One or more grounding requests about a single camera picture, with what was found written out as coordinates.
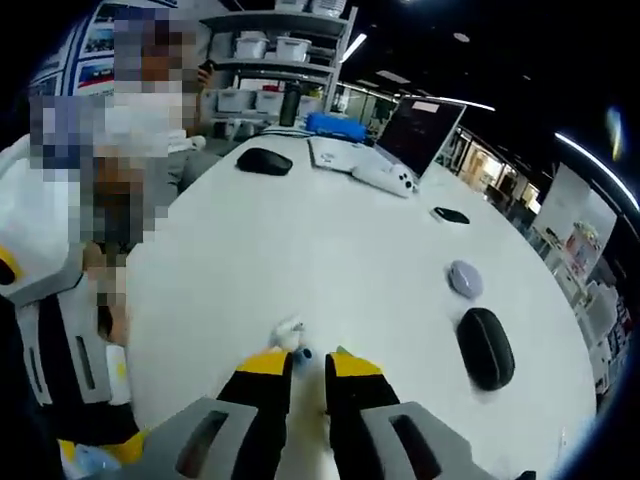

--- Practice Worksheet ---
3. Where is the white game controller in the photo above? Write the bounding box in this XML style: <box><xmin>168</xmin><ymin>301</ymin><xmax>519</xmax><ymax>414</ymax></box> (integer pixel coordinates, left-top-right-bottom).
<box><xmin>352</xmin><ymin>159</ymin><xmax>420</xmax><ymax>199</ymax></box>

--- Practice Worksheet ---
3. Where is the silver laptop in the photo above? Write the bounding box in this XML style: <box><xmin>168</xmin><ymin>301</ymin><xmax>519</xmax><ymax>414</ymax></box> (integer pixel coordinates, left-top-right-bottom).
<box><xmin>375</xmin><ymin>96</ymin><xmax>467</xmax><ymax>180</ymax></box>

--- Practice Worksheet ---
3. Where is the black computer mouse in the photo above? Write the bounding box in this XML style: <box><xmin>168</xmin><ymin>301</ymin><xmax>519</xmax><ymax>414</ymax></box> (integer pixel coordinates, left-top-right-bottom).
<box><xmin>235</xmin><ymin>147</ymin><xmax>294</xmax><ymax>175</ymax></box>

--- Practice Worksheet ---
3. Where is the lilac earbud case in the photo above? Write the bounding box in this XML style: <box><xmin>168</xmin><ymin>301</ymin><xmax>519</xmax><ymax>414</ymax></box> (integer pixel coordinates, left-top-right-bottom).
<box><xmin>446</xmin><ymin>258</ymin><xmax>485</xmax><ymax>300</ymax></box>

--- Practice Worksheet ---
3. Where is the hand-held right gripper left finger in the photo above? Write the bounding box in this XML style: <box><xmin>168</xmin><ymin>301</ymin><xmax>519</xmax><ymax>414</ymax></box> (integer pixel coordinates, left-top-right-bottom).
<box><xmin>124</xmin><ymin>349</ymin><xmax>295</xmax><ymax>480</ymax></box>

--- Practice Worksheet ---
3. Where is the small black oval device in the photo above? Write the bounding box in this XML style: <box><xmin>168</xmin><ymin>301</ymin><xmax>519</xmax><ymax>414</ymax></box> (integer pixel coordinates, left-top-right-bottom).
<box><xmin>432</xmin><ymin>205</ymin><xmax>471</xmax><ymax>225</ymax></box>

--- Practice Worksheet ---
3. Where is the black bottle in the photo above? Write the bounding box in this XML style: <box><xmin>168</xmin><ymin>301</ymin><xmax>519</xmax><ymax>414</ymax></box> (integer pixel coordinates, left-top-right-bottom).
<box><xmin>278</xmin><ymin>82</ymin><xmax>301</xmax><ymax>127</ymax></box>

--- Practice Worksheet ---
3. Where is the large black earbud case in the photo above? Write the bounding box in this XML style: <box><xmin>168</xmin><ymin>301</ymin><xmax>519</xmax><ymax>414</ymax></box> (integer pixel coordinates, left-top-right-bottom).
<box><xmin>457</xmin><ymin>307</ymin><xmax>516</xmax><ymax>391</ymax></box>

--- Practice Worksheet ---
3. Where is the white notebook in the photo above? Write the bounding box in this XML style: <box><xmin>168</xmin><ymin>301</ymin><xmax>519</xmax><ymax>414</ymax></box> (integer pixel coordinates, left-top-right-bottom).
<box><xmin>306</xmin><ymin>135</ymin><xmax>381</xmax><ymax>174</ymax></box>

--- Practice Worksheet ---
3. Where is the blue white wall display board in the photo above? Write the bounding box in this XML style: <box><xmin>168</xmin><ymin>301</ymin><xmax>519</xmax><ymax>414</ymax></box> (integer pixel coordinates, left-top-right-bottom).
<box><xmin>29</xmin><ymin>0</ymin><xmax>119</xmax><ymax>96</ymax></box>

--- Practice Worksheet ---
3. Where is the person's dark clothed body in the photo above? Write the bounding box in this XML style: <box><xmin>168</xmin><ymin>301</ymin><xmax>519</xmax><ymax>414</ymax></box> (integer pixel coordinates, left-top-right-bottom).
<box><xmin>0</xmin><ymin>299</ymin><xmax>66</xmax><ymax>480</ymax></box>

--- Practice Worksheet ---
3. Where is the ceiling light strip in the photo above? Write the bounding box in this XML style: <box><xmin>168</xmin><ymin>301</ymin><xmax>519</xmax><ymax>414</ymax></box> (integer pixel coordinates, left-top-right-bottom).
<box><xmin>554</xmin><ymin>130</ymin><xmax>640</xmax><ymax>214</ymax></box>

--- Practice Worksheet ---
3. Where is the grey metal shelving rack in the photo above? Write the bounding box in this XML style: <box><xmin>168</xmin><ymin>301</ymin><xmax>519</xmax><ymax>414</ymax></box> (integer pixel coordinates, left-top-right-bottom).
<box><xmin>198</xmin><ymin>7</ymin><xmax>359</xmax><ymax>139</ymax></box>

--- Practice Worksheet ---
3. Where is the blue zip pouch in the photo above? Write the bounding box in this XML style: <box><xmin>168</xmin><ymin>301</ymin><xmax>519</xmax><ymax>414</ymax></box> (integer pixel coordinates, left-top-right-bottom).
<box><xmin>305</xmin><ymin>112</ymin><xmax>367</xmax><ymax>144</ymax></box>

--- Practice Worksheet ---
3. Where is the white earbud case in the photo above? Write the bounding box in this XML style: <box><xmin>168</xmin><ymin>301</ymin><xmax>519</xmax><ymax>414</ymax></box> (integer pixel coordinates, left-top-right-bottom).
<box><xmin>269</xmin><ymin>315</ymin><xmax>305</xmax><ymax>350</ymax></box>

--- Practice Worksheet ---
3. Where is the group of white storage bins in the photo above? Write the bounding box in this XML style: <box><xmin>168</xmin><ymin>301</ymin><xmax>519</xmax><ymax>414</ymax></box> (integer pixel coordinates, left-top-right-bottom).
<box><xmin>214</xmin><ymin>30</ymin><xmax>321</xmax><ymax>116</ymax></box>

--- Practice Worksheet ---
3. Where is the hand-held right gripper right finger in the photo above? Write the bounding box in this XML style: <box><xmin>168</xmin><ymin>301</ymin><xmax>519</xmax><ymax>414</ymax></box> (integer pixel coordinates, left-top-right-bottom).
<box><xmin>323</xmin><ymin>346</ymin><xmax>506</xmax><ymax>480</ymax></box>

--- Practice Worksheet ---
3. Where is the white table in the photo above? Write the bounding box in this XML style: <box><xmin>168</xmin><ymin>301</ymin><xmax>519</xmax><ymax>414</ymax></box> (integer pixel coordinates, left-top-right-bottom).
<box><xmin>122</xmin><ymin>124</ymin><xmax>599</xmax><ymax>480</ymax></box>

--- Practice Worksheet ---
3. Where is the shelf with colourful items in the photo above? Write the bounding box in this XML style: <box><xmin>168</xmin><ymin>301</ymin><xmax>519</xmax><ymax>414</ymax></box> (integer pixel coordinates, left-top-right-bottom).
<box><xmin>564</xmin><ymin>222</ymin><xmax>601</xmax><ymax>274</ymax></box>

